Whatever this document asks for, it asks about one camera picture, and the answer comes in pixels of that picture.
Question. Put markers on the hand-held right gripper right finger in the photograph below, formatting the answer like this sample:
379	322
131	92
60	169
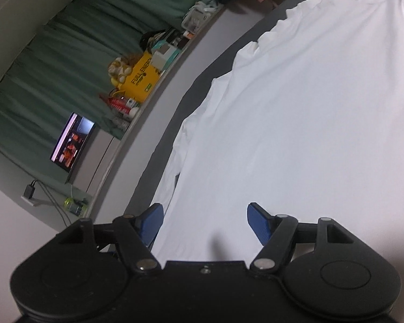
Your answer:
261	223

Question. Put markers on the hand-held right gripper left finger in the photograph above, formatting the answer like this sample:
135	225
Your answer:
151	222

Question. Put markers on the white shirt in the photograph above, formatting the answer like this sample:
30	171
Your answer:
289	124

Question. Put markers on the green drink can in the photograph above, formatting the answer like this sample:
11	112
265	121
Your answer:
75	206

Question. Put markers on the grey storage box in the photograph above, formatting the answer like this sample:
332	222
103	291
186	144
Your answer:
94	161

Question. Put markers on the grey window sill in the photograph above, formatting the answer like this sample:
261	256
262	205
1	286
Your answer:
131	126

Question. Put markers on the white dome lamp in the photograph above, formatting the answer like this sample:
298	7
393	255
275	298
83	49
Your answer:
134	112

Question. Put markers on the open laptop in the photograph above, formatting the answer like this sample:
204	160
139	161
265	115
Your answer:
72	141

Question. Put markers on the clear plastic bottle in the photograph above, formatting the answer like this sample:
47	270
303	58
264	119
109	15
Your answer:
131	106

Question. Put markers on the red bottle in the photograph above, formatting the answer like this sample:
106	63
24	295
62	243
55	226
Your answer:
117	104

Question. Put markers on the black power adapter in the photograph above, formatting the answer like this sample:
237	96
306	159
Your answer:
30	190

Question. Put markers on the grey bed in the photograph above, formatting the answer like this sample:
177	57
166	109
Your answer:
188	97

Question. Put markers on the yellow cardboard box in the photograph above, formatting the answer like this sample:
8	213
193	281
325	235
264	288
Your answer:
139	77

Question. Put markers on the brown plush toy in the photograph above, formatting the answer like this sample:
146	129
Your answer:
121	69

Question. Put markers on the white teal box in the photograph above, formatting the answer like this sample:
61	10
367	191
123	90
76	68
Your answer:
165	55

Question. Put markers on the black cap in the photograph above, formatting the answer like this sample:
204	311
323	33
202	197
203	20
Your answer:
155	38

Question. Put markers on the green curtain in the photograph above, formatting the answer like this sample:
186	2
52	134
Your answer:
70	57

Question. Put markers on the clear plastic pouch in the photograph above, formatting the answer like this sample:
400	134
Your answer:
197	16

